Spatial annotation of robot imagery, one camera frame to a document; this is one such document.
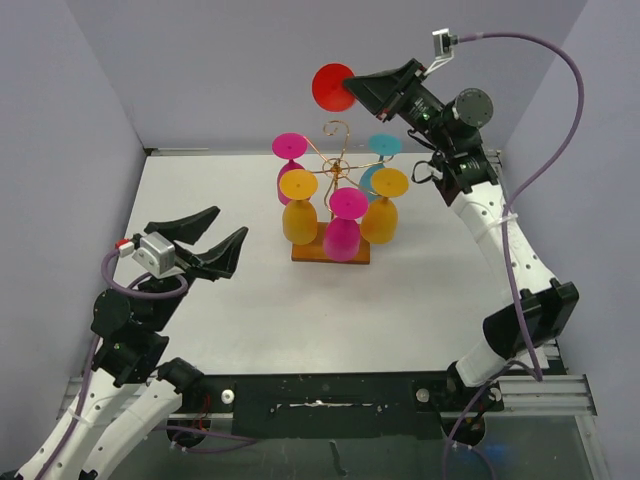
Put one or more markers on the magenta wine glass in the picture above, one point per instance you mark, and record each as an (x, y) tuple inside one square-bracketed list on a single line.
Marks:
[(289, 147), (342, 237)]

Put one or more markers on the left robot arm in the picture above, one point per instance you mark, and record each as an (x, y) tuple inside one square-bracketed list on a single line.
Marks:
[(126, 388)]

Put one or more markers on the yellow wine glass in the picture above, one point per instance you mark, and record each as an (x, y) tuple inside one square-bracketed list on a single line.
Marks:
[(299, 218), (379, 224)]

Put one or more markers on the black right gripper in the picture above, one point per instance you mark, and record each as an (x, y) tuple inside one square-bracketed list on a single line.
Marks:
[(381, 94)]

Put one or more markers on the gold wire wine glass rack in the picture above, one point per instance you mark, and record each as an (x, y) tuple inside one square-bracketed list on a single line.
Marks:
[(337, 168)]

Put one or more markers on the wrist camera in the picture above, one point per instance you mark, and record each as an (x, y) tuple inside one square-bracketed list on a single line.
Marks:
[(156, 254), (444, 42)]

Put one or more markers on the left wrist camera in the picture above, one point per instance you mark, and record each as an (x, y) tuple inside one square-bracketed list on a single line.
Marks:
[(156, 254)]

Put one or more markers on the teal wine glass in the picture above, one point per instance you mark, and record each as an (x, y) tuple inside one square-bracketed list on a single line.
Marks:
[(386, 146)]

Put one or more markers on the wooden rack base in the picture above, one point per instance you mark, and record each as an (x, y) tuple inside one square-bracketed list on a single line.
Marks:
[(314, 252)]

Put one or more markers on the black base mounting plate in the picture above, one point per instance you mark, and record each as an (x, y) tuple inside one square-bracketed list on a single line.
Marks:
[(338, 406)]

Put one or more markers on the aluminium table edge rail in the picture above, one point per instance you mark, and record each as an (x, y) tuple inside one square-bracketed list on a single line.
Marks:
[(520, 250)]

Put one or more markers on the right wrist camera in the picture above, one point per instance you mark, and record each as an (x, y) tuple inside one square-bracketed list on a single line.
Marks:
[(444, 42)]

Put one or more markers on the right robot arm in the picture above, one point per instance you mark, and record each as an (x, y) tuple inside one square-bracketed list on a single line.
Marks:
[(536, 305)]

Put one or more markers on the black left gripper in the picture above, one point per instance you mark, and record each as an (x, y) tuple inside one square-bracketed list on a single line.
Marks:
[(214, 262)]

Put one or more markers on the red wine glass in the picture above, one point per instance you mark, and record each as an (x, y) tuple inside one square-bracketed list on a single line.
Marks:
[(328, 90)]

